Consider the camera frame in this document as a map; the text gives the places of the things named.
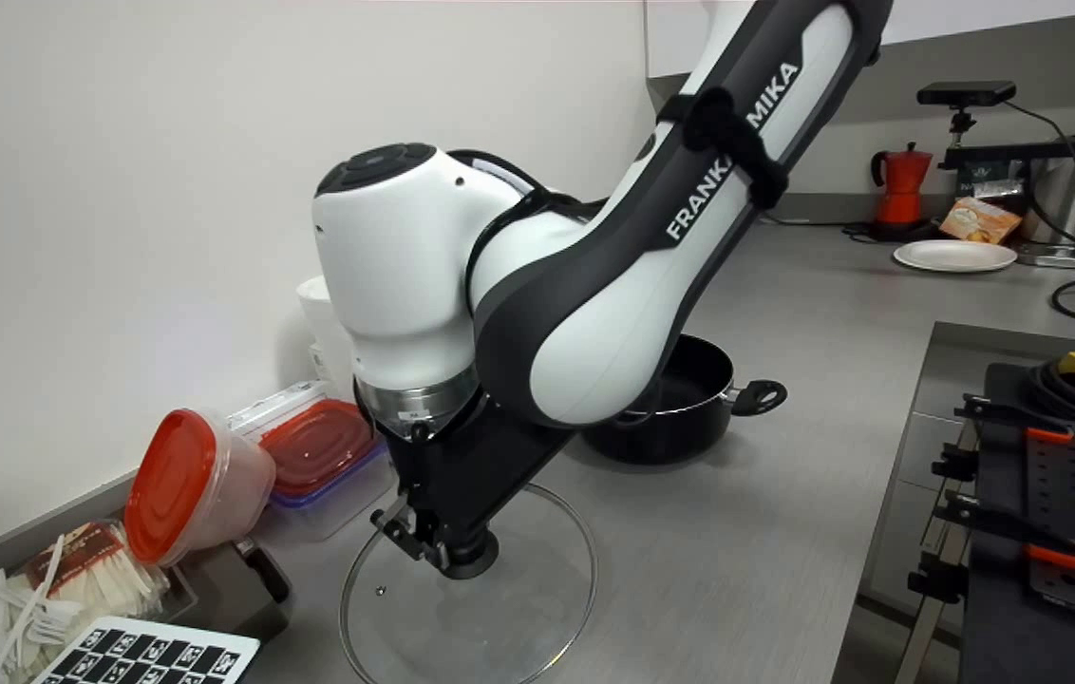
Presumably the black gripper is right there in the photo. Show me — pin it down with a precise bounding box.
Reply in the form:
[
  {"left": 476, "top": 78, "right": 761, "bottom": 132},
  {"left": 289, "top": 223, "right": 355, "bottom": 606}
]
[{"left": 357, "top": 382, "right": 575, "bottom": 584}]

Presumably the glass lid with black knob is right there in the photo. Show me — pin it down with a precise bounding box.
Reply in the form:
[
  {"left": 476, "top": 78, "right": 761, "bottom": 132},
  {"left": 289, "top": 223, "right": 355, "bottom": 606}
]
[{"left": 340, "top": 478, "right": 597, "bottom": 684}]

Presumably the flat container with red lid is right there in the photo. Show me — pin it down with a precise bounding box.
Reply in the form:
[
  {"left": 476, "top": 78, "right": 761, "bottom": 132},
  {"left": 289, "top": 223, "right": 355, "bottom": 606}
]
[{"left": 257, "top": 395, "right": 392, "bottom": 515}]

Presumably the round container with red lid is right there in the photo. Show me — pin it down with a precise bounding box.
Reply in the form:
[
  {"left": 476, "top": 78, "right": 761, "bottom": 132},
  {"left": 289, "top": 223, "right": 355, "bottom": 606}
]
[{"left": 123, "top": 407, "right": 280, "bottom": 570}]

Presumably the black cooking pot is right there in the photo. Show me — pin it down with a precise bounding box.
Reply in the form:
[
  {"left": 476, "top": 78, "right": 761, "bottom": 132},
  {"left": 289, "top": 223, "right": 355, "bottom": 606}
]
[{"left": 578, "top": 336, "right": 789, "bottom": 468}]

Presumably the red moka pot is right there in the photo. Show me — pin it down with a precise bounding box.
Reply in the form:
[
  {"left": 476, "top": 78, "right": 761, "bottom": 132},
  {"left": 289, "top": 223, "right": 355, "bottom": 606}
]
[{"left": 870, "top": 140, "right": 936, "bottom": 236}]

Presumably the clear plastic container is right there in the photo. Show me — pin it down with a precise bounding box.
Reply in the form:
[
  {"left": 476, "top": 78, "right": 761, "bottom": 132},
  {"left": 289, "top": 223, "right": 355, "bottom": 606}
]
[{"left": 226, "top": 382, "right": 324, "bottom": 437}]

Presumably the white paper towel roll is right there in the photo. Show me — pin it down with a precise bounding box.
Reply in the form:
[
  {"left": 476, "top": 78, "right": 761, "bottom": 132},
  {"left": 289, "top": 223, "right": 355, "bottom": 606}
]
[{"left": 294, "top": 274, "right": 357, "bottom": 387}]

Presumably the bag of white plastic cutlery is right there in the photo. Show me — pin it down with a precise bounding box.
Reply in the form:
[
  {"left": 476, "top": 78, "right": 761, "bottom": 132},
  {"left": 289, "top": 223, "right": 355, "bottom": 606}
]
[{"left": 0, "top": 516, "right": 175, "bottom": 684}]

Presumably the black bar clamp orange grip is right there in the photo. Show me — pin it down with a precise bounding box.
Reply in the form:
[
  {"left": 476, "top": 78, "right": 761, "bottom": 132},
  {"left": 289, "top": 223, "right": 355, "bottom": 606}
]
[
  {"left": 951, "top": 393, "right": 1075, "bottom": 447},
  {"left": 930, "top": 492, "right": 1075, "bottom": 583}
]

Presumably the large white plate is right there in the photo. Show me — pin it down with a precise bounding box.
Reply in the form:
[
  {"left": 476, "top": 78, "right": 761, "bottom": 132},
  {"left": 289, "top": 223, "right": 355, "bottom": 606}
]
[{"left": 889, "top": 236, "right": 1022, "bottom": 278}]

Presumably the orange food packet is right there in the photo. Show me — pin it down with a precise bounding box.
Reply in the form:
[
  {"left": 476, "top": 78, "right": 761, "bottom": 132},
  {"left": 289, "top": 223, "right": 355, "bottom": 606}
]
[{"left": 936, "top": 194, "right": 1027, "bottom": 249}]

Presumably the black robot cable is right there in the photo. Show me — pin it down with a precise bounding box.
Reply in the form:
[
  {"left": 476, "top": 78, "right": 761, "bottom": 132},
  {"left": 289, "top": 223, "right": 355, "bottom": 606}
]
[{"left": 449, "top": 143, "right": 606, "bottom": 230}]

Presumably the aluminium frame rail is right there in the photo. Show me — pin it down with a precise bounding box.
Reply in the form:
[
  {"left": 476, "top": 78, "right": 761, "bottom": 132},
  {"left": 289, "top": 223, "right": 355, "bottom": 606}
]
[{"left": 893, "top": 504, "right": 985, "bottom": 684}]

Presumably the black camera on stand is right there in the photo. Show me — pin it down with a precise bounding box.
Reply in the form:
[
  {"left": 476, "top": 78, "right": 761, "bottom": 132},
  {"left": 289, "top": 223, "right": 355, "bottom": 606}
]
[{"left": 914, "top": 79, "right": 1022, "bottom": 143}]

